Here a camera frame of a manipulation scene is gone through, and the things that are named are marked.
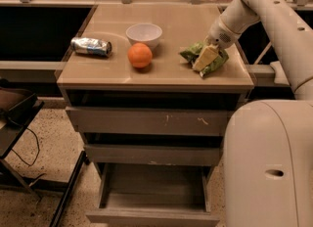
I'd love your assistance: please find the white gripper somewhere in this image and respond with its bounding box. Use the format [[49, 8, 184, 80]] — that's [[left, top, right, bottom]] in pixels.
[[192, 18, 241, 71]]

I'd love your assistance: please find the grey drawer cabinet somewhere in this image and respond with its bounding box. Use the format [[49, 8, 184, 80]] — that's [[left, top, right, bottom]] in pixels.
[[56, 3, 255, 227]]

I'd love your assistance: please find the green jalapeno chip bag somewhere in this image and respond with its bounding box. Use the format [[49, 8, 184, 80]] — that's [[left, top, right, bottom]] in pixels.
[[179, 42, 229, 77]]

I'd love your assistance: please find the black side cart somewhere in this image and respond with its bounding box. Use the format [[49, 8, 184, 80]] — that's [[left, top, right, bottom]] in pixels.
[[0, 78, 90, 227]]

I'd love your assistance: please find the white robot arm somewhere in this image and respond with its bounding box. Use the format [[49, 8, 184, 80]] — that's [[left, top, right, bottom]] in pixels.
[[208, 0, 313, 227]]

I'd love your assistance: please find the grey drawer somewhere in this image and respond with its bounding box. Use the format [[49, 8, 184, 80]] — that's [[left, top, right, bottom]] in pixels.
[[86, 163, 220, 227], [66, 107, 233, 136], [84, 144, 220, 166]]

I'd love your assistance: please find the middle grey drawer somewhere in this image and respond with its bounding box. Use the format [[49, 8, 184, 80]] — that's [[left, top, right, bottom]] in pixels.
[[84, 144, 220, 166]]

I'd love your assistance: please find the bottom grey drawer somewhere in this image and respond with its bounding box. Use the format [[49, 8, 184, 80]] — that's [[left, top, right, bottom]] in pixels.
[[86, 163, 220, 227]]

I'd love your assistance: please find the white bowl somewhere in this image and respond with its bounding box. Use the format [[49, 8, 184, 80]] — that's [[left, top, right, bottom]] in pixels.
[[126, 23, 162, 50]]

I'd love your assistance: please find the white stick tool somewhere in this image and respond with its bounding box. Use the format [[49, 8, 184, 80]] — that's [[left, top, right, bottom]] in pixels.
[[253, 42, 272, 65]]

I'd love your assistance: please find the crushed silver soda can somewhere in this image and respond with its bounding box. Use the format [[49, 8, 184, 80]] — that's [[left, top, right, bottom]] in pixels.
[[70, 37, 112, 58]]

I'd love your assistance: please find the black cable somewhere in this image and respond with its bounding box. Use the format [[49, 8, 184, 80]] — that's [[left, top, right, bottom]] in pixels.
[[7, 116, 41, 168]]

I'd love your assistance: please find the white curved base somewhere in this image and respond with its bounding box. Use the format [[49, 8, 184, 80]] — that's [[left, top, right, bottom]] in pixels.
[[270, 61, 290, 85]]

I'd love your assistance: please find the top grey drawer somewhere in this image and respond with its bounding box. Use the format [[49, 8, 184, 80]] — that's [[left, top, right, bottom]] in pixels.
[[66, 107, 233, 136]]

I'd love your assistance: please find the orange fruit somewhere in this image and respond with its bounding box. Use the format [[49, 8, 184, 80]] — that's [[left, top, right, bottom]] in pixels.
[[127, 43, 153, 68]]

